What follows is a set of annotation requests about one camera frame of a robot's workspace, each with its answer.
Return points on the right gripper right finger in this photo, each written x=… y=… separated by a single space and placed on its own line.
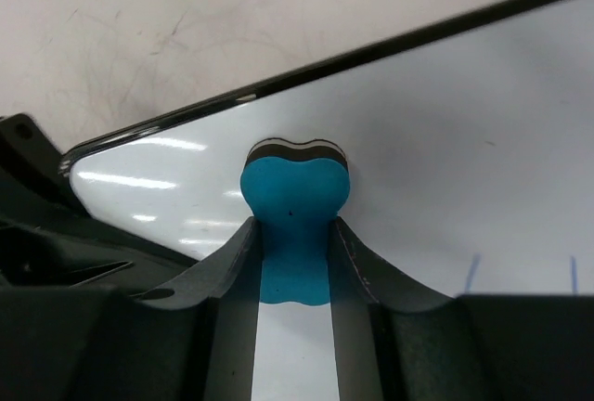
x=397 y=339

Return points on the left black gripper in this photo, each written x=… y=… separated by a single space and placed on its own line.
x=57 y=250

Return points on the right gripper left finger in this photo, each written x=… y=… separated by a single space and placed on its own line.
x=191 y=338

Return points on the blue bone-shaped eraser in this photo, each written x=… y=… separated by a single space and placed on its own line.
x=295 y=191

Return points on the small black-framed whiteboard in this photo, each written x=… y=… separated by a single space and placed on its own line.
x=470 y=153

